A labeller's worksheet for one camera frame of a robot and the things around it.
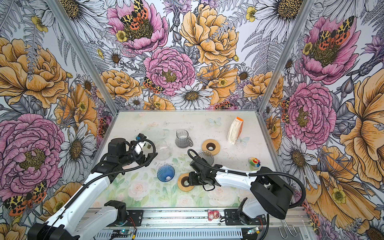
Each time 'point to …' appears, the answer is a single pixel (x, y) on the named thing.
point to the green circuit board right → (255, 230)
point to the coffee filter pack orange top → (235, 130)
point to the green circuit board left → (121, 233)
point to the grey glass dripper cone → (207, 156)
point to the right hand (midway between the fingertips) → (192, 185)
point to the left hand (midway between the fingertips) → (149, 152)
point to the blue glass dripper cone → (166, 173)
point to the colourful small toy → (254, 161)
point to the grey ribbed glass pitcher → (182, 140)
